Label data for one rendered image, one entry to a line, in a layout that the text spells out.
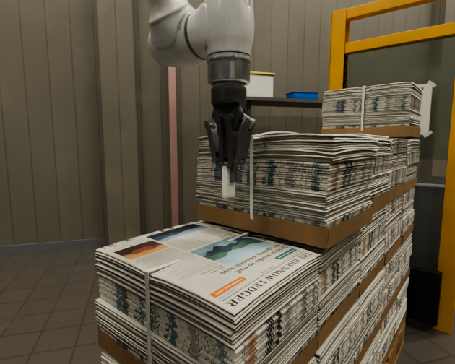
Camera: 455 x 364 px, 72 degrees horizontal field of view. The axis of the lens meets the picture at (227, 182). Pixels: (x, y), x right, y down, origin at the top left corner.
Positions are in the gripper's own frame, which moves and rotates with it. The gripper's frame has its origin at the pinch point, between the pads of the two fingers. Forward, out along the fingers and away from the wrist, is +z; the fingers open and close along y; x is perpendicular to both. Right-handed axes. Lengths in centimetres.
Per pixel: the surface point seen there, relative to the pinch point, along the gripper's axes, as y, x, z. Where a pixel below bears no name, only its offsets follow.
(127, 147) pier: 221, -119, -3
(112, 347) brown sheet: 12.9, 21.9, 32.9
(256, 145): -2.3, -7.3, -7.9
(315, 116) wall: 113, -302, -38
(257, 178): -2.9, -6.8, -0.5
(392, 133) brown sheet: -12, -94, -12
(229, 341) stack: -17.9, 22.1, 18.1
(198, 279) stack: -8.6, 18.4, 13.3
